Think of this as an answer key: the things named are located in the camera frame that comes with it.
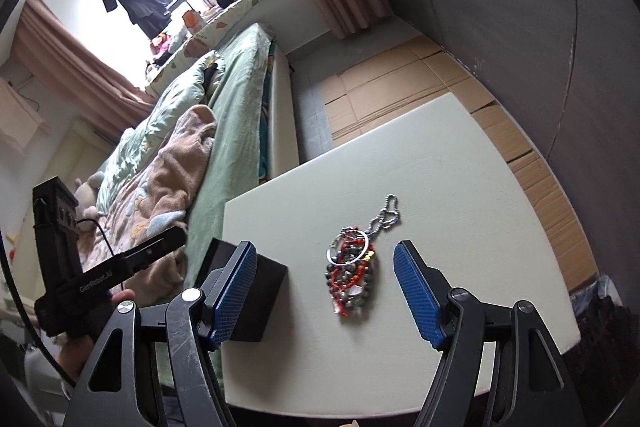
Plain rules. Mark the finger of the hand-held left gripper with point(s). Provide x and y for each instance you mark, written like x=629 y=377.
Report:
x=152 y=249

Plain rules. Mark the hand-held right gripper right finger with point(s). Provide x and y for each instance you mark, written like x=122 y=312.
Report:
x=417 y=297

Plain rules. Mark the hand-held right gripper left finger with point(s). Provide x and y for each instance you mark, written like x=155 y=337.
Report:
x=234 y=294

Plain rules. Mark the black jewelry box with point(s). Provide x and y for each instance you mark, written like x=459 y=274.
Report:
x=260 y=297

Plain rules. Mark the silver bangle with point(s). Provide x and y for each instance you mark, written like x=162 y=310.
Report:
x=363 y=238

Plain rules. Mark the person's left forearm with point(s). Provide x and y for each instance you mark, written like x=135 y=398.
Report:
x=74 y=357

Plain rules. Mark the person's left hand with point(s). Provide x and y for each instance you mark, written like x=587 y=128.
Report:
x=123 y=297

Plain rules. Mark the beige plush toy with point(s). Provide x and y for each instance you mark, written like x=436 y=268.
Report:
x=87 y=199

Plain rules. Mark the pink fleece blanket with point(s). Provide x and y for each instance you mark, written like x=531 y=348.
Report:
x=160 y=187

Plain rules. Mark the green quilt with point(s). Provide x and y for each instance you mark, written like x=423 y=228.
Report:
x=165 y=117

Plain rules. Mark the white hanging cloth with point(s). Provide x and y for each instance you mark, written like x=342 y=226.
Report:
x=20 y=112

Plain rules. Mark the bed with green sheet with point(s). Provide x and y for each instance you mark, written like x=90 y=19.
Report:
x=240 y=107

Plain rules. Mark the dark patterned cloth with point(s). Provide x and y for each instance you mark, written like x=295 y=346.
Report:
x=600 y=337

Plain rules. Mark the cardboard sheets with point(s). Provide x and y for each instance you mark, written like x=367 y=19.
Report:
x=430 y=97

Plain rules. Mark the orange white packet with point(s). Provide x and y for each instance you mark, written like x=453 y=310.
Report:
x=191 y=21

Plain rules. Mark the printed window seat cushion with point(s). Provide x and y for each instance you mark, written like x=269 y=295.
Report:
x=220 y=22

